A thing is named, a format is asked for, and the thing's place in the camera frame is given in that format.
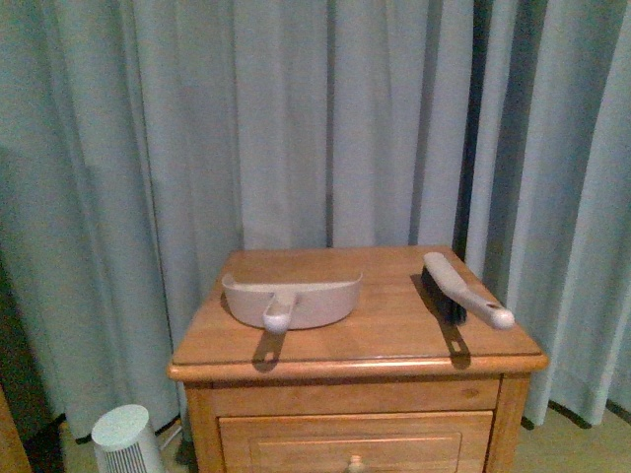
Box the beige plastic dustpan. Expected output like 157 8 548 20
222 274 362 335

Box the wooden nightstand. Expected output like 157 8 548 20
168 246 547 472

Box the light blue-grey curtain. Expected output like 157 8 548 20
1 1 630 438

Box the round wooden upper drawer knob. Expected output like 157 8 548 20
346 455 366 473

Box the small white fan heater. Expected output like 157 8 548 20
91 404 167 473

